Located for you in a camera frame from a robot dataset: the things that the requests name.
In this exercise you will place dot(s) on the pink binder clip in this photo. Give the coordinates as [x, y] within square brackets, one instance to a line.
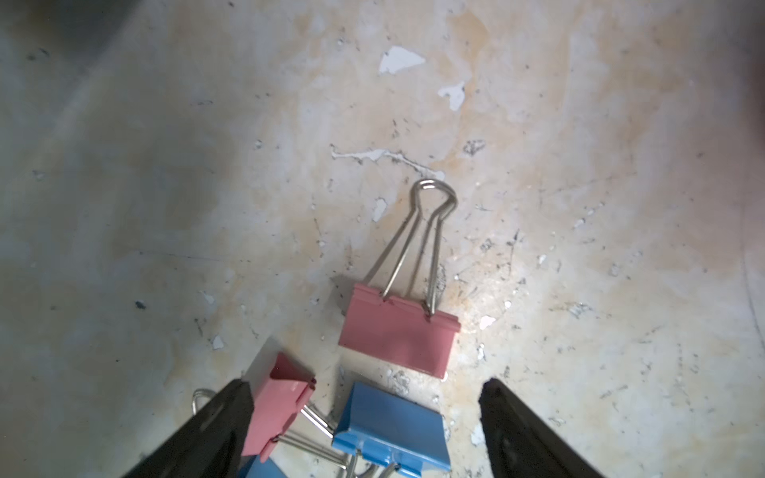
[397, 330]
[281, 391]

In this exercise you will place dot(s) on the blue binder clip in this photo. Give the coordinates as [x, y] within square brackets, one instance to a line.
[253, 467]
[388, 430]

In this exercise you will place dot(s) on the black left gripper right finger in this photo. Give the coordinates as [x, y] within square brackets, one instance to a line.
[520, 444]

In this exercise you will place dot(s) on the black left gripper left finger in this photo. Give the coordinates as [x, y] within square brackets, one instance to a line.
[210, 444]

